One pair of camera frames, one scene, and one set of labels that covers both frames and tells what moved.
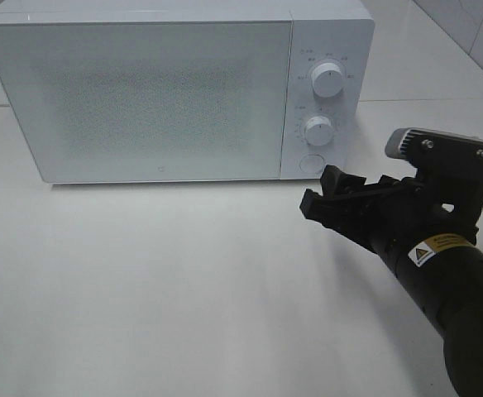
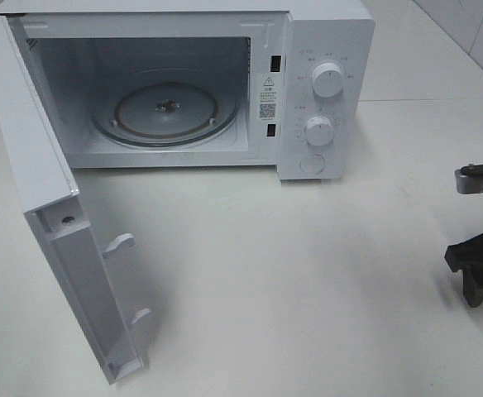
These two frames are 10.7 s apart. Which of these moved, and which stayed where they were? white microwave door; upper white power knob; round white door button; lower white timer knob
Moved: white microwave door
Stayed: round white door button; lower white timer knob; upper white power knob
